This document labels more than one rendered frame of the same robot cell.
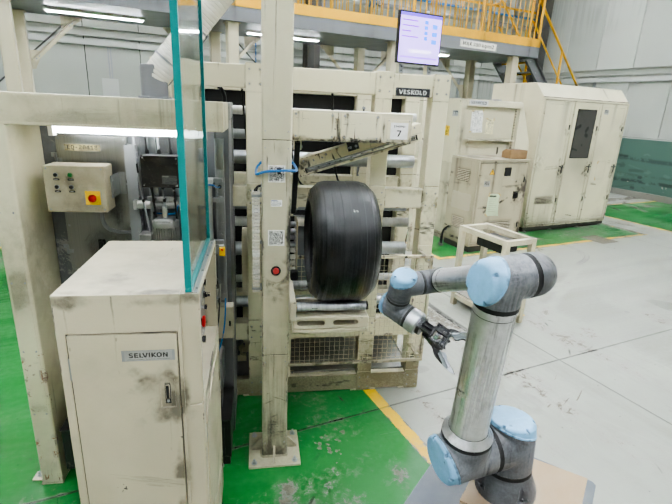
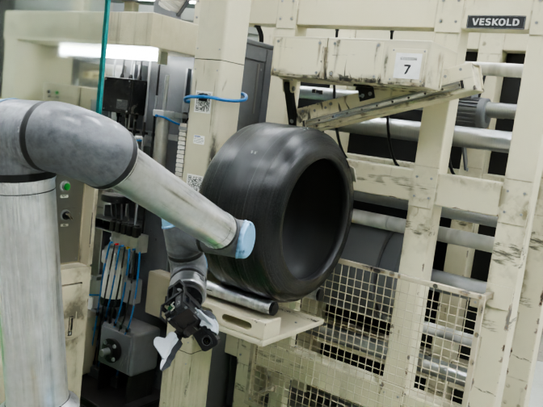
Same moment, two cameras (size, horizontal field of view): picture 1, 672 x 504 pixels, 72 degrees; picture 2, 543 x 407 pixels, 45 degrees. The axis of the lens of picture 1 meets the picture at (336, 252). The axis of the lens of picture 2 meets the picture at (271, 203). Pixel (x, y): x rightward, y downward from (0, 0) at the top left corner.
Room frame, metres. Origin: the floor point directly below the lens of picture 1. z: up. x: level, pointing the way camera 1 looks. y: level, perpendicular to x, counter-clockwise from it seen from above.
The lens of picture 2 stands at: (0.61, -1.50, 1.49)
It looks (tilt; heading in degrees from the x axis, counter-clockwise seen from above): 8 degrees down; 45
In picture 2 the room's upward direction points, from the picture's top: 7 degrees clockwise
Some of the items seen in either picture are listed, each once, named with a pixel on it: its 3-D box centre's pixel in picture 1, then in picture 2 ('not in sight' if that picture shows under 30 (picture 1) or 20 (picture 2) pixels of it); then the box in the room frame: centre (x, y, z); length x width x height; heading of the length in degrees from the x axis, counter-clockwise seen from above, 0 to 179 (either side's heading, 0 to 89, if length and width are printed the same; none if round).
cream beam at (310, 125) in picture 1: (348, 126); (360, 64); (2.47, -0.03, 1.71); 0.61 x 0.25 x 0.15; 100
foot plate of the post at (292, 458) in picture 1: (274, 446); not in sight; (2.09, 0.29, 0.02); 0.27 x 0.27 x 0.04; 10
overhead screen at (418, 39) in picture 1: (419, 39); not in sight; (5.88, -0.85, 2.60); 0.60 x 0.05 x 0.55; 116
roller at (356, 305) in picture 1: (331, 306); (231, 295); (2.02, 0.01, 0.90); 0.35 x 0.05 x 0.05; 100
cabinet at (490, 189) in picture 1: (485, 202); not in sight; (6.45, -2.07, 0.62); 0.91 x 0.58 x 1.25; 116
